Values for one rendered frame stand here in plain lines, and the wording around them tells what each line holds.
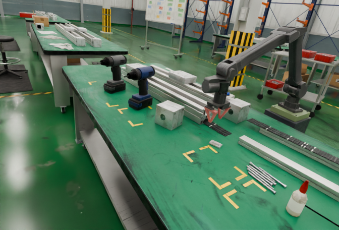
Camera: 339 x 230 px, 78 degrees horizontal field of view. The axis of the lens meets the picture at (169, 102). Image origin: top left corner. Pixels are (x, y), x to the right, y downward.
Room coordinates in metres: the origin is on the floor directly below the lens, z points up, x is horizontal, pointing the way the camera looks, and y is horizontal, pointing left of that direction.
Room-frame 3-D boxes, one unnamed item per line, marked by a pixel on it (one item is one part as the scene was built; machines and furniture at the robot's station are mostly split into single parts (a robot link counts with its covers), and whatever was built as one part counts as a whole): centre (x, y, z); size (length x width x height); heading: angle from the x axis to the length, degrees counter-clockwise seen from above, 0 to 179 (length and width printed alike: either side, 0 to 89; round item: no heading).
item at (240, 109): (1.07, -0.38, 0.83); 0.12 x 0.09 x 0.10; 133
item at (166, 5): (7.04, 0.49, 0.97); 1.51 x 0.50 x 1.95; 56
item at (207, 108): (0.91, -0.21, 0.86); 0.07 x 0.07 x 0.09; 43
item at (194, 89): (1.38, -0.06, 0.82); 0.80 x 0.10 x 0.09; 43
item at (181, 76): (1.38, -0.06, 0.87); 0.16 x 0.11 x 0.07; 43
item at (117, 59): (1.22, 0.37, 0.89); 0.20 x 0.08 x 0.22; 146
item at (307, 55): (3.65, -2.09, 0.50); 1.03 x 0.55 x 1.01; 48
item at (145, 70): (1.04, 0.17, 0.89); 0.20 x 0.08 x 0.22; 147
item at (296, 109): (1.23, -0.75, 0.85); 0.12 x 0.09 x 0.08; 28
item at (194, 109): (1.25, 0.07, 0.82); 0.80 x 0.10 x 0.09; 43
